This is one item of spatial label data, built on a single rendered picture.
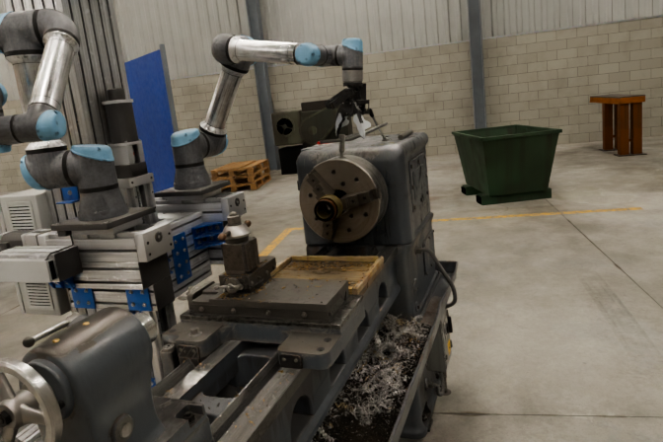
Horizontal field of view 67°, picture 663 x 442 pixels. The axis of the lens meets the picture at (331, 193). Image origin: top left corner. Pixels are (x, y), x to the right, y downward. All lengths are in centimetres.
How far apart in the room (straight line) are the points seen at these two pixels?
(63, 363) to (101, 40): 144
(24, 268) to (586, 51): 1141
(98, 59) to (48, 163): 47
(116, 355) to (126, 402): 8
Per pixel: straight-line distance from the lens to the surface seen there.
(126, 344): 88
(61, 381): 83
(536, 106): 1193
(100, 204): 172
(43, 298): 223
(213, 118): 217
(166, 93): 670
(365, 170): 180
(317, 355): 117
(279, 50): 183
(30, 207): 213
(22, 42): 179
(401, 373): 171
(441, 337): 241
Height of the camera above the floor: 144
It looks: 10 degrees down
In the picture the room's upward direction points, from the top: 6 degrees counter-clockwise
